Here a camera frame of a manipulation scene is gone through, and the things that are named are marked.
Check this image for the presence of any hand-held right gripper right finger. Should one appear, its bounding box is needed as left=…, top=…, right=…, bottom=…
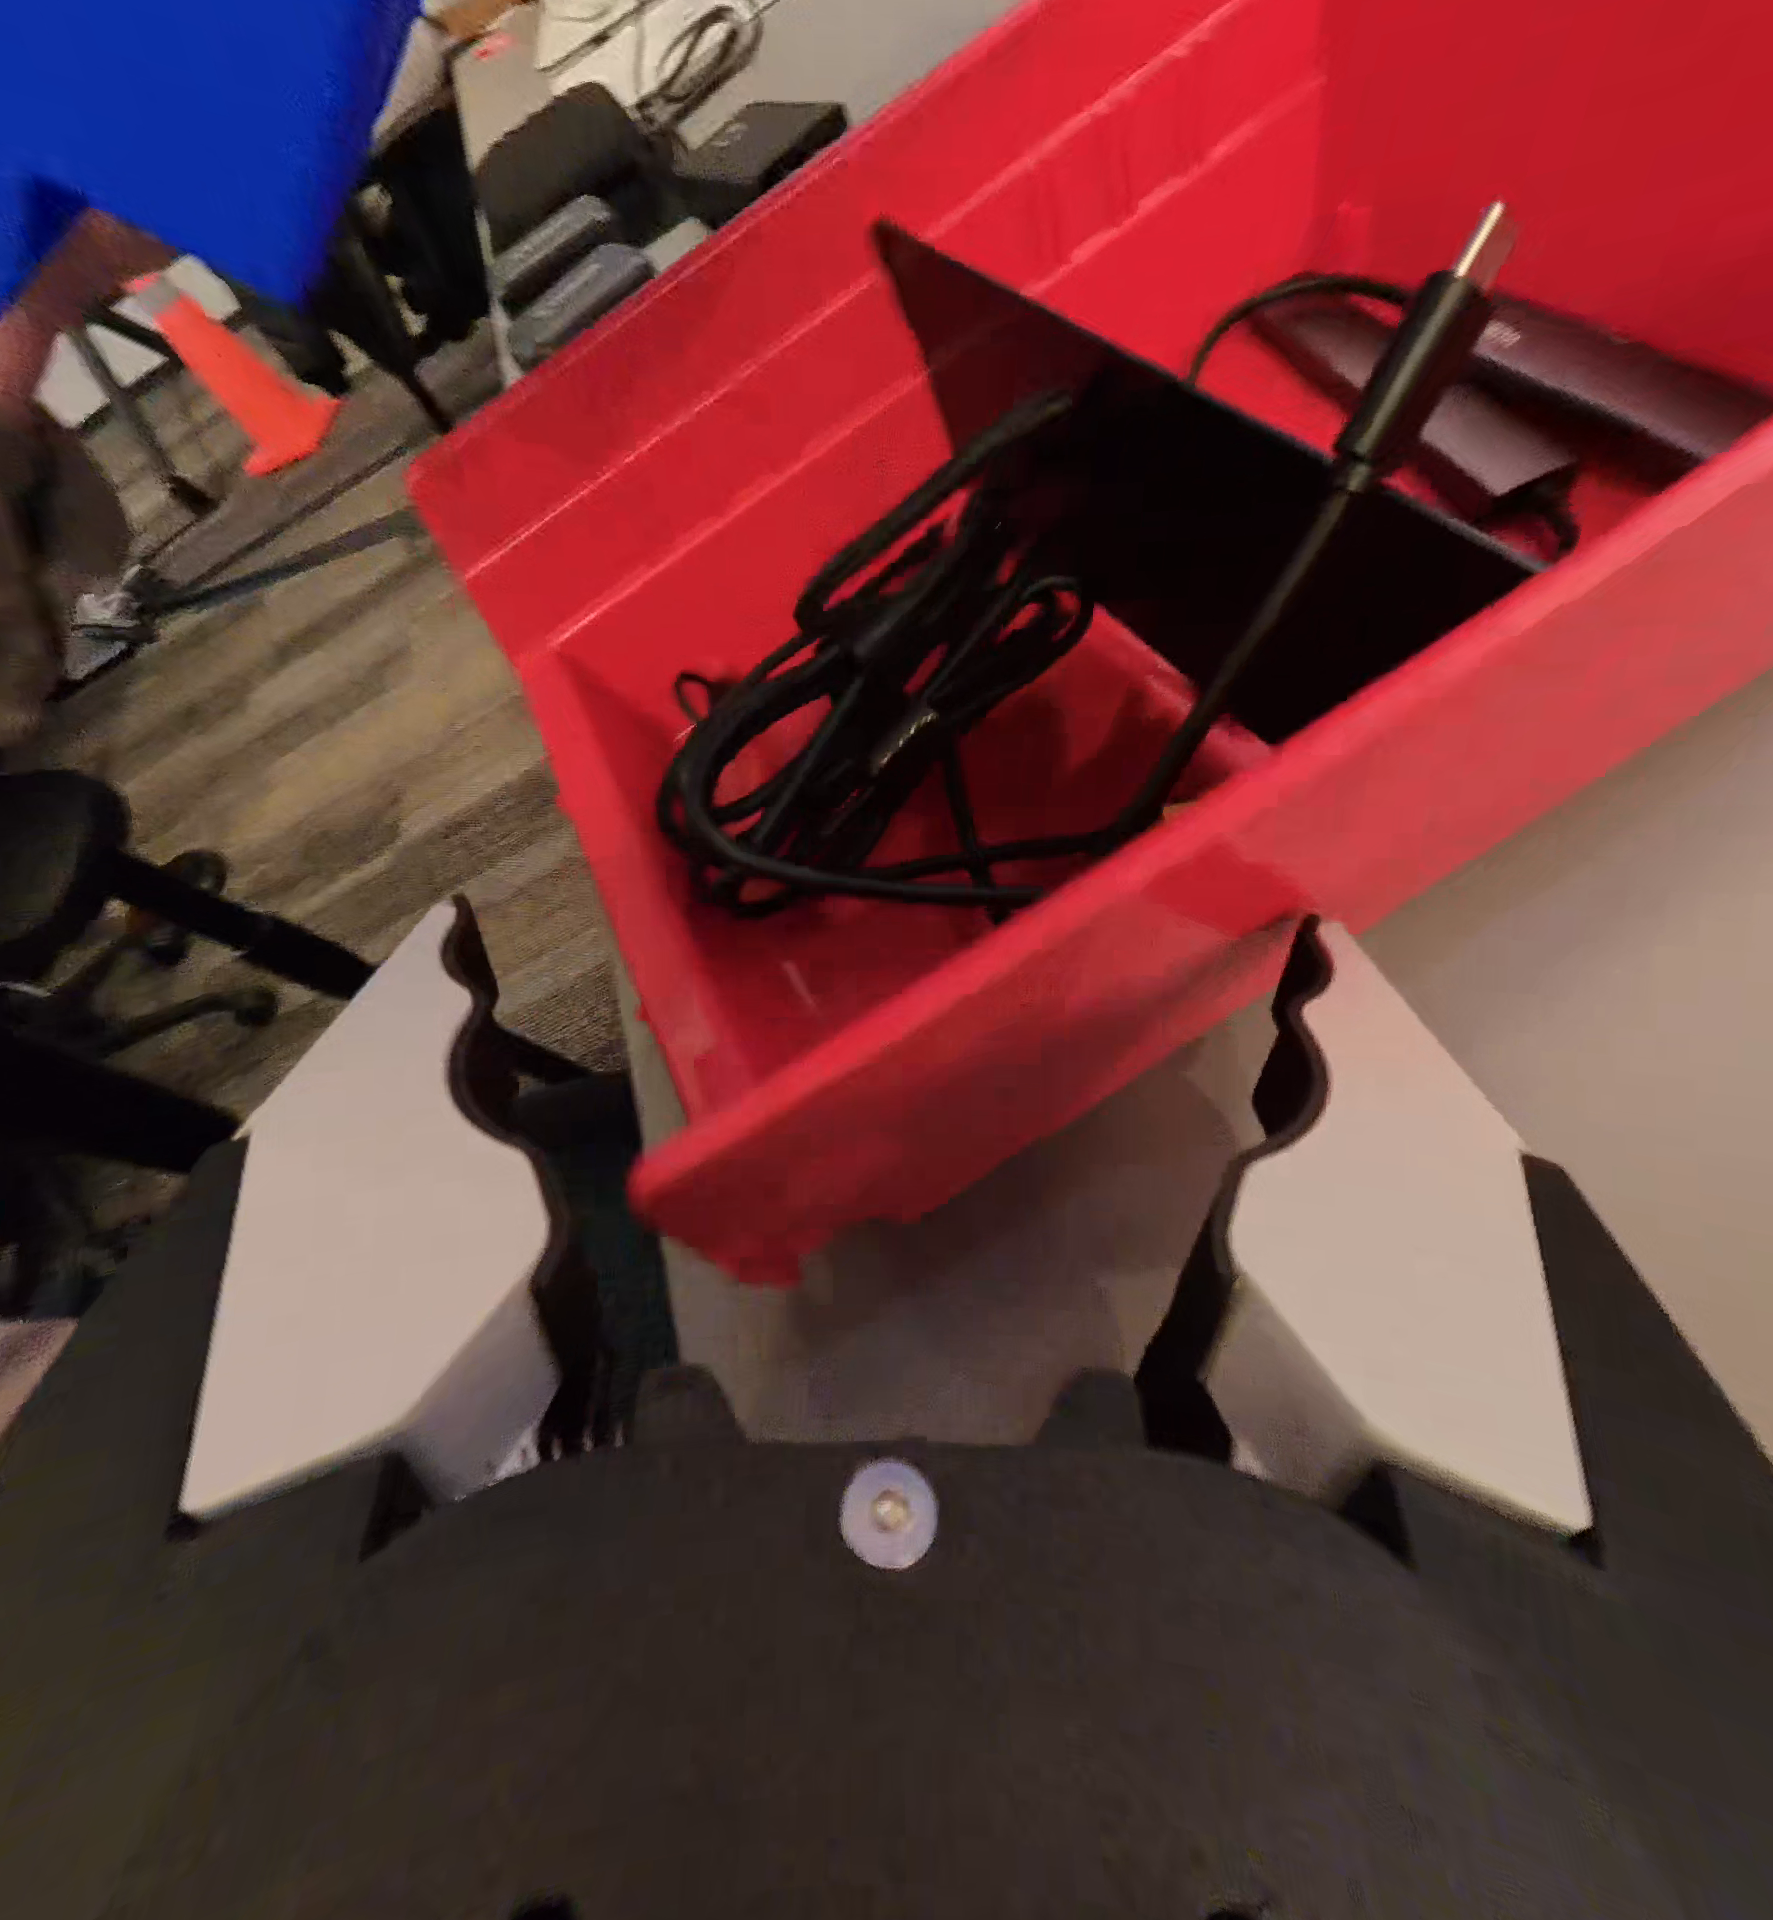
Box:
left=1134, top=909, right=1598, bottom=1538

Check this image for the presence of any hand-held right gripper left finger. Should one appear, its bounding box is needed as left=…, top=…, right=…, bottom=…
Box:
left=181, top=894, right=616, bottom=1515

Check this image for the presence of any red plastic bin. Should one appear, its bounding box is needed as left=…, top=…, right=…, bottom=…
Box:
left=408, top=0, right=1773, bottom=1296

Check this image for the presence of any short grey usb hub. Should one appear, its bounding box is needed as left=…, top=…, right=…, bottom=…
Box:
left=1248, top=309, right=1583, bottom=520

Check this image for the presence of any black strapped usb-c cable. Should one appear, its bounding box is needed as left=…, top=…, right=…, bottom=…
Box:
left=657, top=201, right=1518, bottom=918

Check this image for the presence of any blue plastic bin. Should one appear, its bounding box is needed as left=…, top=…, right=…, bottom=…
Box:
left=0, top=0, right=422, bottom=322

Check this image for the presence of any person's left forearm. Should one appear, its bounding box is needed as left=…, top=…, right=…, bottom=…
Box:
left=0, top=211, right=170, bottom=758

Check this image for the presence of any black tripod stand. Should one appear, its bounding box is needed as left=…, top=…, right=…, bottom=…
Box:
left=52, top=298, right=454, bottom=687

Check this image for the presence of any black plastic bin divider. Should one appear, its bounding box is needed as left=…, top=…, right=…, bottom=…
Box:
left=876, top=220, right=1551, bottom=744

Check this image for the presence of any orange traffic cone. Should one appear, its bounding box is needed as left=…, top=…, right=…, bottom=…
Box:
left=126, top=266, right=336, bottom=470

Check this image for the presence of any black equipment case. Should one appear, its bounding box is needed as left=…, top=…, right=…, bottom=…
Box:
left=669, top=103, right=847, bottom=228

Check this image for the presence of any black chair frame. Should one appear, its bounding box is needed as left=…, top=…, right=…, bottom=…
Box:
left=108, top=845, right=375, bottom=1055

